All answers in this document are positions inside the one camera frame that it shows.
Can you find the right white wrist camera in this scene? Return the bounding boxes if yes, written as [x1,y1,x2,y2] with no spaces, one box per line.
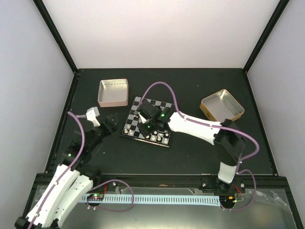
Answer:
[136,101,155,123]

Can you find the pale blue cable duct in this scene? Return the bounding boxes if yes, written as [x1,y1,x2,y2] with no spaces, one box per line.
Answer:
[79,194,221,207]

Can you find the small circuit board right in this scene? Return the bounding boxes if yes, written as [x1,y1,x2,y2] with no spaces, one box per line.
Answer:
[220,196,244,204]

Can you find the black mounting rail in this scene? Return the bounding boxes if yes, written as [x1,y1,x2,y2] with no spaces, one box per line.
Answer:
[35,173,289,191]

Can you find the black frame post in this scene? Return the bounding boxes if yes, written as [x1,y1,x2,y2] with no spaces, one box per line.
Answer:
[243,0,290,73]
[33,0,78,73]

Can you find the black frame post left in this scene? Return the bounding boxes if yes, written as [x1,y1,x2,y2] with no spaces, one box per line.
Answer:
[33,0,78,73]

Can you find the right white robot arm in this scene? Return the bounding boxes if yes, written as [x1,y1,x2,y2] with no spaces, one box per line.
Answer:
[136,106,246,192]

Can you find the black and silver chessboard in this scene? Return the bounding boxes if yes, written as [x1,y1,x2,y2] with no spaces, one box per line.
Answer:
[121,96,172,148]

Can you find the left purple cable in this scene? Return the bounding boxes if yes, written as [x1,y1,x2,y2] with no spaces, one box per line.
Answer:
[26,111,88,229]

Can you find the small circuit board left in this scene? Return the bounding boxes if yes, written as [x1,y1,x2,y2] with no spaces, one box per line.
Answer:
[87,194,104,201]

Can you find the pink square tin box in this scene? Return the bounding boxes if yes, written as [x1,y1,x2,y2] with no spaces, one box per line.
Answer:
[97,79,129,107]

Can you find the small circuit board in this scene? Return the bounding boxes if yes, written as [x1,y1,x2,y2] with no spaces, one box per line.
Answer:
[87,194,104,201]
[220,196,244,204]

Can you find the black frame post right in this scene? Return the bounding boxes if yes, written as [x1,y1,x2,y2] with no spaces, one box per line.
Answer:
[243,0,290,73]

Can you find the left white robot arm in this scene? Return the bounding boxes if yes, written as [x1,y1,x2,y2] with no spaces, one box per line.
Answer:
[15,118,117,229]

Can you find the gold rectangular tin lid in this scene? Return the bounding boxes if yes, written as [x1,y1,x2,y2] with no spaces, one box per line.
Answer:
[200,89,245,122]

